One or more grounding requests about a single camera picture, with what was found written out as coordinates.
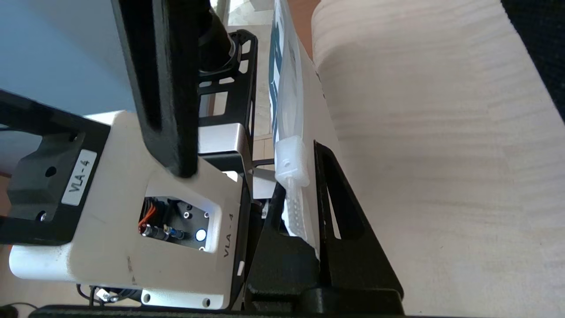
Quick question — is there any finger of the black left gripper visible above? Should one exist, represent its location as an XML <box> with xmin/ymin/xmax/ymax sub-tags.
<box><xmin>500</xmin><ymin>0</ymin><xmax>565</xmax><ymax>123</ymax></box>
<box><xmin>110</xmin><ymin>0</ymin><xmax>213</xmax><ymax>178</ymax></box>

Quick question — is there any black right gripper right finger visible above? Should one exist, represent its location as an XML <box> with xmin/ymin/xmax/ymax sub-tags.
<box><xmin>313</xmin><ymin>140</ymin><xmax>405</xmax><ymax>315</ymax></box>

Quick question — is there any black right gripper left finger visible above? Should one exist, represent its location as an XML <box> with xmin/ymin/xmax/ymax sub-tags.
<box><xmin>245</xmin><ymin>182</ymin><xmax>322</xmax><ymax>310</ymax></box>

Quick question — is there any white horse-print zipper pouch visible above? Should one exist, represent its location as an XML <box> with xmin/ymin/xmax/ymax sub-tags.
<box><xmin>267</xmin><ymin>0</ymin><xmax>329</xmax><ymax>261</ymax></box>

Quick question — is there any brown shell chair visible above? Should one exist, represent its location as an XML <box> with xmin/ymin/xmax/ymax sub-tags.
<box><xmin>286</xmin><ymin>0</ymin><xmax>322</xmax><ymax>60</ymax></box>

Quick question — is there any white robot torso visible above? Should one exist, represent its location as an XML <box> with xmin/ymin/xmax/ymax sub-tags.
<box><xmin>9</xmin><ymin>110</ymin><xmax>244</xmax><ymax>310</ymax></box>

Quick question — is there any black labelled robot bracket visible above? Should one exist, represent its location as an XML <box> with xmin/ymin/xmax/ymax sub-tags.
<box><xmin>0</xmin><ymin>88</ymin><xmax>112</xmax><ymax>246</ymax></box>

